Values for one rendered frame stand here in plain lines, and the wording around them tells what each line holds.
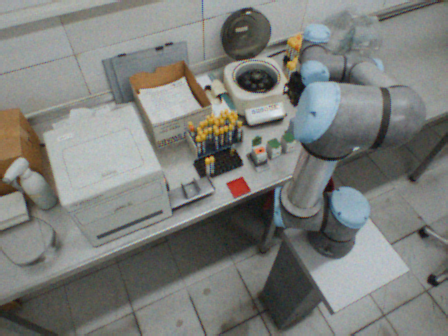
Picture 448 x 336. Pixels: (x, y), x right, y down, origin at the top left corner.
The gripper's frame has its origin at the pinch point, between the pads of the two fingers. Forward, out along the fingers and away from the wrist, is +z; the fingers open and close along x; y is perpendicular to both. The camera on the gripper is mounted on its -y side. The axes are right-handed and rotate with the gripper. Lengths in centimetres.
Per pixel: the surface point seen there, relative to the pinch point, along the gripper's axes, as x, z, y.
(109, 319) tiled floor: 7, 103, 101
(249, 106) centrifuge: -16.8, 7.8, 11.3
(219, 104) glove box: -25.3, 10.2, 20.6
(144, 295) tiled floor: 4, 103, 81
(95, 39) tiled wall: -54, -15, 57
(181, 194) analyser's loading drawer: 6, 11, 52
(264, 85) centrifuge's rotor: -21.8, 4.7, 1.5
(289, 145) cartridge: 6.1, 9.9, 6.8
